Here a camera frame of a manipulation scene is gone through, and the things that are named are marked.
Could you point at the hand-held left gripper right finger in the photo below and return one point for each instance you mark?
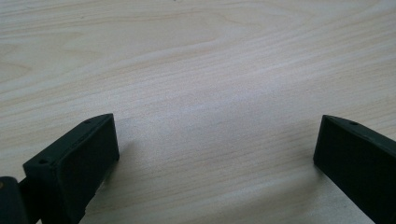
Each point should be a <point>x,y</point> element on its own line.
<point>358,161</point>

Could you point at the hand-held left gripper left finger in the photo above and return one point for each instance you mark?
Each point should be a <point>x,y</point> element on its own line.
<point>73,168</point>

